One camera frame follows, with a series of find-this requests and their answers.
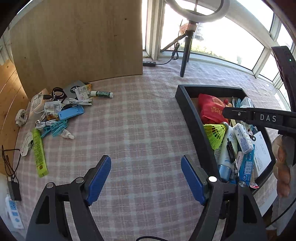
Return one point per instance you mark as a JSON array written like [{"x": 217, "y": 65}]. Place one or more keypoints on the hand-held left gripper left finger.
[{"x": 99, "y": 178}]

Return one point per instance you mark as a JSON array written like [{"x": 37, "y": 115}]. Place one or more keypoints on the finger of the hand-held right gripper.
[{"x": 238, "y": 114}]

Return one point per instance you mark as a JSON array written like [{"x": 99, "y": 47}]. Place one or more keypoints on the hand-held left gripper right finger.
[{"x": 193, "y": 180}]

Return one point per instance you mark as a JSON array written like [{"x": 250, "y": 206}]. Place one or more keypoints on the white printed pack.
[{"x": 242, "y": 139}]

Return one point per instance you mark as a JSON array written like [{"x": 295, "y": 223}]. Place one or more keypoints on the red fabric bag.
[{"x": 210, "y": 109}]

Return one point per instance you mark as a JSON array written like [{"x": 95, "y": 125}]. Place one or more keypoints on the yellow-green plastic shuttlecock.
[{"x": 215, "y": 136}]

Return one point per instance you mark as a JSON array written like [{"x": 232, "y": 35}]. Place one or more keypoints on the white lotion tube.
[{"x": 227, "y": 150}]

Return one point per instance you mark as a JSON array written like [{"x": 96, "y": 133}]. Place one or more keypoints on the white carton box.
[{"x": 262, "y": 157}]

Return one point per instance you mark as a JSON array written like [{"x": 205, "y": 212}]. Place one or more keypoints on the black pen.
[{"x": 232, "y": 157}]

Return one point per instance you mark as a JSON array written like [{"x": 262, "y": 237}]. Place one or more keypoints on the black storage box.
[{"x": 192, "y": 111}]

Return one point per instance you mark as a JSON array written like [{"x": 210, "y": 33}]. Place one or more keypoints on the blue wet wipe packet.
[{"x": 247, "y": 166}]

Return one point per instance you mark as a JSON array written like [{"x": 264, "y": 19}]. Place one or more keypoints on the plaid cloth covered desktop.
[{"x": 138, "y": 127}]

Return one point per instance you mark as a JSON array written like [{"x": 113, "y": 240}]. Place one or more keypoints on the person's right hand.
[{"x": 281, "y": 176}]

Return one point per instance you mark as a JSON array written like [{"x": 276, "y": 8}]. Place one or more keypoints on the small white bottle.
[{"x": 68, "y": 134}]

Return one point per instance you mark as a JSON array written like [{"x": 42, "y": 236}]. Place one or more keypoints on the lime green packet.
[{"x": 39, "y": 153}]

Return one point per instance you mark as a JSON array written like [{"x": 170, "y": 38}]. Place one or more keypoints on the blue flat plastic holder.
[{"x": 71, "y": 113}]

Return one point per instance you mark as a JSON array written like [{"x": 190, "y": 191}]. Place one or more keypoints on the clear white wrapper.
[{"x": 26, "y": 143}]

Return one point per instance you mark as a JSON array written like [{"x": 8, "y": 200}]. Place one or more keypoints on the white printed sachet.
[{"x": 52, "y": 109}]

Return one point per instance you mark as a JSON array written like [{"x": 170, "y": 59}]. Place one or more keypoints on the green label glue stick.
[{"x": 101, "y": 93}]

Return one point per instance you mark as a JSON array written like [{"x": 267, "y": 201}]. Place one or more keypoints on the black power adapter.
[{"x": 14, "y": 191}]

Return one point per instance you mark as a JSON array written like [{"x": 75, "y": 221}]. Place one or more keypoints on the yellow printed sachet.
[{"x": 83, "y": 91}]

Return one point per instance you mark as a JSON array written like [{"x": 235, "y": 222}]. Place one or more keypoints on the white power strip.
[{"x": 13, "y": 213}]

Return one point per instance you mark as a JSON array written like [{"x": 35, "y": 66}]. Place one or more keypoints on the grey card white logo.
[{"x": 69, "y": 89}]

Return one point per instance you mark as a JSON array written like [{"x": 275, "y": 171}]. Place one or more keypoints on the beige flat pouch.
[{"x": 37, "y": 104}]

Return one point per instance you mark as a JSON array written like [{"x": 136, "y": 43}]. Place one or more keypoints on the white round gadget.
[{"x": 21, "y": 117}]

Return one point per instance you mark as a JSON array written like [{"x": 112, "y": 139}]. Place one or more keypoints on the smooth light wooden board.
[{"x": 81, "y": 41}]

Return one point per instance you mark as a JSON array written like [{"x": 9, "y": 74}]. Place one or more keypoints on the white window frame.
[{"x": 155, "y": 27}]

